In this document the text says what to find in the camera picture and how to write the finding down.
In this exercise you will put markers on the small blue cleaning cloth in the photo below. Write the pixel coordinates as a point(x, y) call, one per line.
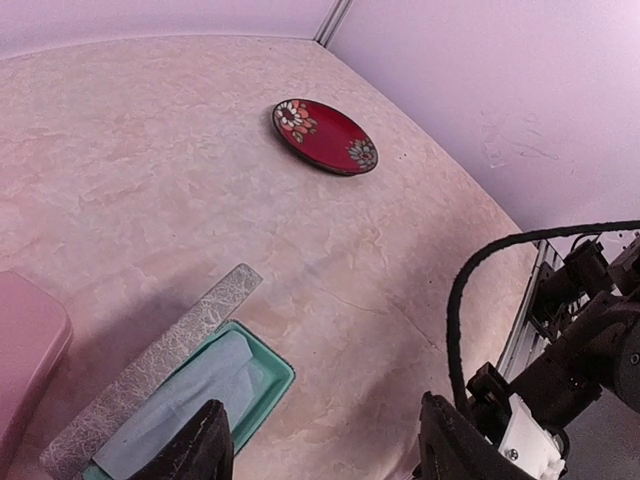
point(224, 371)

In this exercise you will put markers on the right aluminium frame post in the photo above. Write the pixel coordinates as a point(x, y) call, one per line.
point(332, 22)

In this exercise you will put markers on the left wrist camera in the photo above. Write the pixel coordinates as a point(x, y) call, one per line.
point(504, 419)

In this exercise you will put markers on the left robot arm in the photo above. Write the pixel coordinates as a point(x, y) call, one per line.
point(593, 308)

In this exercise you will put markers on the red floral plate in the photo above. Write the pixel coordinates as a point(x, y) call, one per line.
point(324, 137)

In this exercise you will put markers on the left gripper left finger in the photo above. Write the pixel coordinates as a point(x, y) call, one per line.
point(202, 449)

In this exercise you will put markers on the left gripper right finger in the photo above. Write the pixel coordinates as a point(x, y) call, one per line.
point(450, 447)

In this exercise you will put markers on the front aluminium rail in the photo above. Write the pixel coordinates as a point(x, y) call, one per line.
point(525, 343)

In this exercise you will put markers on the pink glasses case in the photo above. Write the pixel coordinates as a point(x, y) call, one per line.
point(35, 334)

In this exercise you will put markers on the grey glasses case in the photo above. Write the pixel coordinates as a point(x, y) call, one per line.
point(71, 452)

